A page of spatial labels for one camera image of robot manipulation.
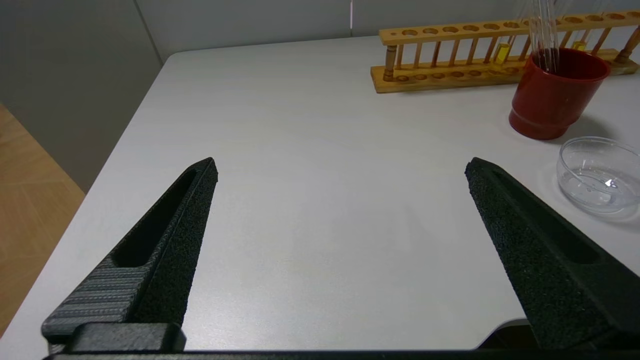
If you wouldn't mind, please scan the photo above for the red plastic cup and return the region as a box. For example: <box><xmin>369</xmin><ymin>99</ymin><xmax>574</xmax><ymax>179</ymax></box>
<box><xmin>509</xmin><ymin>48</ymin><xmax>612</xmax><ymax>141</ymax></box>

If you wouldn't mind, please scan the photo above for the test tube with pale yellow pigment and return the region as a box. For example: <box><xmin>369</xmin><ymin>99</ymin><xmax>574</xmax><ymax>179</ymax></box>
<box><xmin>493</xmin><ymin>5</ymin><xmax>526</xmax><ymax>67</ymax></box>

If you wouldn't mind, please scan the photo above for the clear glass dish with spout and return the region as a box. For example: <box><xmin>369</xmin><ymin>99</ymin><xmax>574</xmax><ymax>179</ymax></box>
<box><xmin>557</xmin><ymin>136</ymin><xmax>640</xmax><ymax>216</ymax></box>

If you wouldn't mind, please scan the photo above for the wooden test tube rack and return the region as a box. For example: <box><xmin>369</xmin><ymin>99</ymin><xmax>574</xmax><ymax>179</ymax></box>
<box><xmin>370</xmin><ymin>10</ymin><xmax>640</xmax><ymax>94</ymax></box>

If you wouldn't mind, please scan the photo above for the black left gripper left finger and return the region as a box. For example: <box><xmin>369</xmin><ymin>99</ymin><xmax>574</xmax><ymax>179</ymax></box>
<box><xmin>41</xmin><ymin>157</ymin><xmax>219</xmax><ymax>346</ymax></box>

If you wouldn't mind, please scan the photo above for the empty clear test tube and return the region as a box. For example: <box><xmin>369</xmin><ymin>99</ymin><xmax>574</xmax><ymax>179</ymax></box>
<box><xmin>529</xmin><ymin>0</ymin><xmax>552</xmax><ymax>72</ymax></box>
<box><xmin>546</xmin><ymin>0</ymin><xmax>572</xmax><ymax>72</ymax></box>

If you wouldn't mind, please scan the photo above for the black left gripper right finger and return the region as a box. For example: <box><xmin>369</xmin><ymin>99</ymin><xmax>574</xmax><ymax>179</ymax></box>
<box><xmin>465</xmin><ymin>157</ymin><xmax>640</xmax><ymax>351</ymax></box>

